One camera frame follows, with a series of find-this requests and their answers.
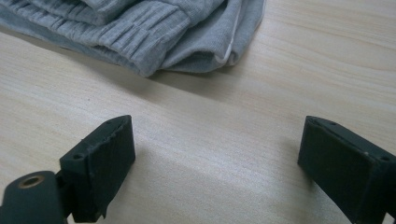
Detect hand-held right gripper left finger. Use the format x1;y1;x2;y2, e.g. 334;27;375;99
59;114;136;224

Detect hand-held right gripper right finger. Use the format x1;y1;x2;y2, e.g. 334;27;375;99
297;115;396;224

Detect grey pants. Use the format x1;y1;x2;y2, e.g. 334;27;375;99
0;0;267;78

